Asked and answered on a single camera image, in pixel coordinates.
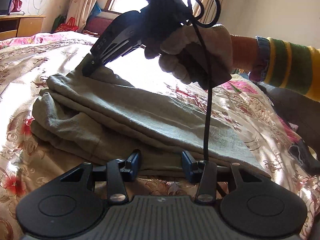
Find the floral satin bed quilt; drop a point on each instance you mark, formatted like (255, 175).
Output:
(30, 62)

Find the blue plastic bag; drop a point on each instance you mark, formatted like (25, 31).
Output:
(95, 11)

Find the black folded cloth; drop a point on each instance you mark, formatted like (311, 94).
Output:
(306, 157)

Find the red plastic bag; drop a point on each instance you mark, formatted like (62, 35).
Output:
(67, 26)

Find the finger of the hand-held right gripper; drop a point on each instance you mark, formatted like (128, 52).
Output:
(88, 66)

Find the person's right forearm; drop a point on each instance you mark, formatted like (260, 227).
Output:
(287, 65)

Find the person's right hand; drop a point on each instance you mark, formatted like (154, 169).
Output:
(221, 55)

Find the red padded bench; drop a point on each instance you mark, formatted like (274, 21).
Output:
(96, 25)

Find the wooden cabinet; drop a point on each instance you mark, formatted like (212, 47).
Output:
(27, 26)

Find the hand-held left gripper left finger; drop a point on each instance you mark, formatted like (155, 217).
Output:
(135, 163)

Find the green pants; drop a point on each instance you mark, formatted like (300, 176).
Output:
(137, 112)

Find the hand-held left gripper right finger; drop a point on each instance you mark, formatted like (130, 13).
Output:
(188, 166)

